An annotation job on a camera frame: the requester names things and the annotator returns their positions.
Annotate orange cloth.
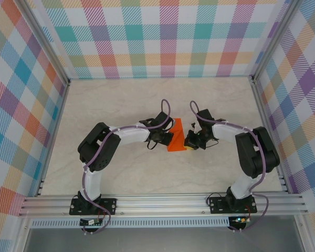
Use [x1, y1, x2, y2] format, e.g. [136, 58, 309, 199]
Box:
[166, 118, 186, 153]

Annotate grey metal panel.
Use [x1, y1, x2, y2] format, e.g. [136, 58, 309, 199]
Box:
[23, 227, 305, 252]

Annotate black right gripper cable loop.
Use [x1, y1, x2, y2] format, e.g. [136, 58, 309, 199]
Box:
[201, 138, 219, 151]

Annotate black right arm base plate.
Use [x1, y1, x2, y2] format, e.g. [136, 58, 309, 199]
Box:
[209, 196, 257, 214]

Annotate long aluminium base rail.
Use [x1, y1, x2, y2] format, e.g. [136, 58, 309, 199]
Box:
[18, 193, 309, 217]

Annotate slotted grey cable duct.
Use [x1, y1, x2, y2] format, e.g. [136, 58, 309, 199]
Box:
[30, 216, 230, 228]

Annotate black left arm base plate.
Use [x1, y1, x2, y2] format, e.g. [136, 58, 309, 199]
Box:
[69, 198, 118, 216]

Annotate aluminium table edge rail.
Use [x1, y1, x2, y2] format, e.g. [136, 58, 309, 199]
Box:
[251, 77, 289, 195]
[35, 80, 71, 197]

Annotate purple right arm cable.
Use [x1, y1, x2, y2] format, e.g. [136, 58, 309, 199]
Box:
[190, 100, 269, 233]

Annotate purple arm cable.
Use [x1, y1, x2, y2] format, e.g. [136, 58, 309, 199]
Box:
[190, 100, 269, 233]
[81, 99, 174, 236]

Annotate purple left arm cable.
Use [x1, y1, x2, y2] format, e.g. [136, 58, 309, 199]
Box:
[81, 99, 174, 236]

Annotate aluminium corner post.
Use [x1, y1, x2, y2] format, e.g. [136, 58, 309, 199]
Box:
[250, 0, 304, 83]
[17, 0, 71, 87]

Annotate aluminium frame leg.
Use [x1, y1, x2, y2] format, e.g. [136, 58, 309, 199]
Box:
[14, 216, 34, 252]
[293, 215, 312, 252]

